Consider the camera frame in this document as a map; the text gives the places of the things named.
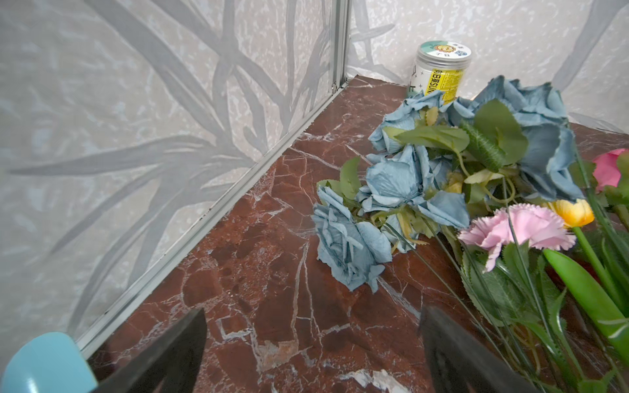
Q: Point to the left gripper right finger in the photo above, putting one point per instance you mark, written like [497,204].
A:
[458,362]

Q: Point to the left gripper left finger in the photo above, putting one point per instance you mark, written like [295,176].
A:
[170,364]

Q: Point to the small pink flower sprig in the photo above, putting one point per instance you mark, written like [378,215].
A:
[504,273]

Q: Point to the teal plastic scraper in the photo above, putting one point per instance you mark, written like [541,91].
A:
[51,362]

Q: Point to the yellow tulip stem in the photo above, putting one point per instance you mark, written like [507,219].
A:
[601,291]

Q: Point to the blue hydrangea flower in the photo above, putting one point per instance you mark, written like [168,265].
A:
[505,114]

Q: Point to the magenta rose bud stem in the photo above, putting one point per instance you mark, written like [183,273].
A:
[611,175]

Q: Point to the small tape roll jar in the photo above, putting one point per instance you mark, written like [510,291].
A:
[439,66]

